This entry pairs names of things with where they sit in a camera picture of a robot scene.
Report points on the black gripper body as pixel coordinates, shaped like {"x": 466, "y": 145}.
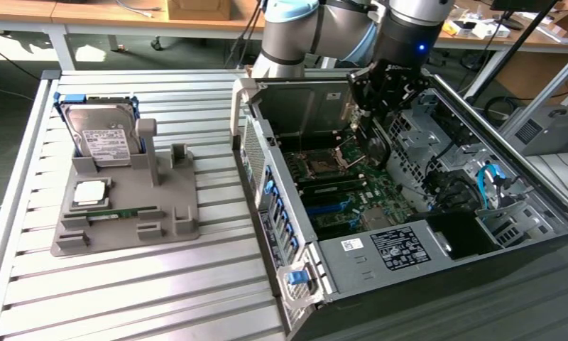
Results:
{"x": 407, "y": 39}

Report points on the green Dell motherboard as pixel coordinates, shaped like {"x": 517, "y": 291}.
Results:
{"x": 393, "y": 202}

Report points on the CPU socket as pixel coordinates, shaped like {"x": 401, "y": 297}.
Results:
{"x": 325, "y": 165}

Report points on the silver hard disk drive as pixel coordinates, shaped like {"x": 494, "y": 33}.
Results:
{"x": 92, "y": 142}

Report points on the brown cardboard box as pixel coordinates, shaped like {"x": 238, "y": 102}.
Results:
{"x": 199, "y": 9}

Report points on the blue expansion slot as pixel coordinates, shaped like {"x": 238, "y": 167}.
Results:
{"x": 334, "y": 207}

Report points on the black stand pole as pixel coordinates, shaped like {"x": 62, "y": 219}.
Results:
{"x": 511, "y": 53}

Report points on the grey metal disk bay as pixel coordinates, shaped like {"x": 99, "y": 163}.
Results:
{"x": 507, "y": 231}

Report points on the grey plastic parts rack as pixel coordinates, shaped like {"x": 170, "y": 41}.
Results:
{"x": 108, "y": 236}

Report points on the black caster wheel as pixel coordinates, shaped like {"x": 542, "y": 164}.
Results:
{"x": 158, "y": 43}

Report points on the aluminium profile frame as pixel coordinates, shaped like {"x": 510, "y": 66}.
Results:
{"x": 548, "y": 89}

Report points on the grey control box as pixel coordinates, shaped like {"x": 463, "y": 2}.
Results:
{"x": 550, "y": 131}

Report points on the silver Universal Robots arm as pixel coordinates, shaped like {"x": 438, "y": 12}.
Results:
{"x": 289, "y": 35}

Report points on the yellow white small box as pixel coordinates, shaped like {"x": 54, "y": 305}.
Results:
{"x": 465, "y": 28}

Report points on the black plastic shroud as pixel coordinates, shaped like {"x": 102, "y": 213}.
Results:
{"x": 459, "y": 234}

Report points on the blue case latch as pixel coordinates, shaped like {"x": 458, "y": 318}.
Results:
{"x": 298, "y": 277}

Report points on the thin metal locking lever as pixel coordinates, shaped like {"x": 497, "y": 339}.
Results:
{"x": 302, "y": 144}

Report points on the black graphics card metal bracket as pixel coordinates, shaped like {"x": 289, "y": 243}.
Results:
{"x": 377, "y": 145}

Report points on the green RAM stick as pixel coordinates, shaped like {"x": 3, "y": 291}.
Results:
{"x": 123, "y": 213}

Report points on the open black PC case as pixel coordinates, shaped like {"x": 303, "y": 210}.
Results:
{"x": 255, "y": 152}

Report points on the grey power supply unit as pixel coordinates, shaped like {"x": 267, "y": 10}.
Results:
{"x": 350, "y": 270}

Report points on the metal socket cover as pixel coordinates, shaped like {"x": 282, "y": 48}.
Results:
{"x": 346, "y": 156}

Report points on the silver CPU chip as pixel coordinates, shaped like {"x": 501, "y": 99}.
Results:
{"x": 91, "y": 193}

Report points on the silver chipset heatsink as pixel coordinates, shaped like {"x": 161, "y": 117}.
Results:
{"x": 377, "y": 219}

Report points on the perforated metal drive cage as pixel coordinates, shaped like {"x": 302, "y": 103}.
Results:
{"x": 417, "y": 142}

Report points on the long black expansion slot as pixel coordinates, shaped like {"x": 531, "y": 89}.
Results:
{"x": 329, "y": 183}
{"x": 334, "y": 190}

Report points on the wooden desk white frame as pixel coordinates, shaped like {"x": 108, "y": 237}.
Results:
{"x": 548, "y": 42}
{"x": 28, "y": 14}

